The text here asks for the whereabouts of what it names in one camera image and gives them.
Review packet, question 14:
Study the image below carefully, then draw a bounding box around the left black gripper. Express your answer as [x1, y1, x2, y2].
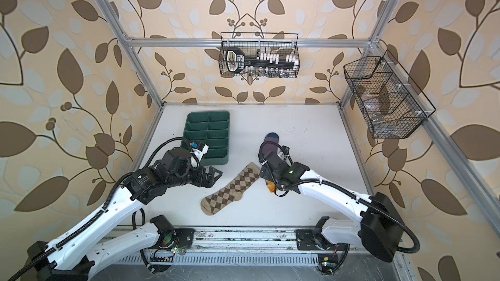
[167, 161, 225, 190]

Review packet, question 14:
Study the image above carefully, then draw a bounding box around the purple sock with yellow cuff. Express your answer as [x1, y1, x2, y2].
[260, 132, 281, 193]

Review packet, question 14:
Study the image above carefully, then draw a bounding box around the green plastic divided tray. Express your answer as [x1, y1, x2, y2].
[183, 111, 230, 166]

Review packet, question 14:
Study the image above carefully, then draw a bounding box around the beige brown argyle sock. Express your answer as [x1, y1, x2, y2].
[201, 163, 260, 216]

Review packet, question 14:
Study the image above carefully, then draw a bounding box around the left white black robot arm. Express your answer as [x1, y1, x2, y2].
[12, 141, 222, 280]

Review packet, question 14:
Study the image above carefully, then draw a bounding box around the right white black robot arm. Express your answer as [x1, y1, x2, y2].
[259, 152, 421, 262]

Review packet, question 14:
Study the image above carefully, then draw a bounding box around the black white tool in basket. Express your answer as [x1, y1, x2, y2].
[222, 48, 300, 73]

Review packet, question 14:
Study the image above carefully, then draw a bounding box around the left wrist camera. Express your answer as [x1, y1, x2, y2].
[191, 141, 209, 161]

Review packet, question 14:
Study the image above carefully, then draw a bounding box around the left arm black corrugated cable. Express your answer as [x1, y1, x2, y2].
[7, 137, 196, 281]

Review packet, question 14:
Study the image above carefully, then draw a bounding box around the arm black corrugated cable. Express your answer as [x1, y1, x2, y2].
[258, 140, 421, 254]
[7, 137, 196, 281]

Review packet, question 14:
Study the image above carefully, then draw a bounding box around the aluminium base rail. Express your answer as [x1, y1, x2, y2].
[83, 226, 407, 268]

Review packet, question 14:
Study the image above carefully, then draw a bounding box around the black wire basket right wall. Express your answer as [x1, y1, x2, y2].
[343, 50, 436, 139]

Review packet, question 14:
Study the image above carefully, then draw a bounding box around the black wire basket wall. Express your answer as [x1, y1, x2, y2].
[343, 50, 436, 139]
[218, 31, 301, 79]

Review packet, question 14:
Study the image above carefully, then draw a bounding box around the black wire basket back wall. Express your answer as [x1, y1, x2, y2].
[218, 31, 301, 79]

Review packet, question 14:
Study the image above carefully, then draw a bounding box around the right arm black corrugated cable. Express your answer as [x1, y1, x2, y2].
[258, 140, 421, 254]

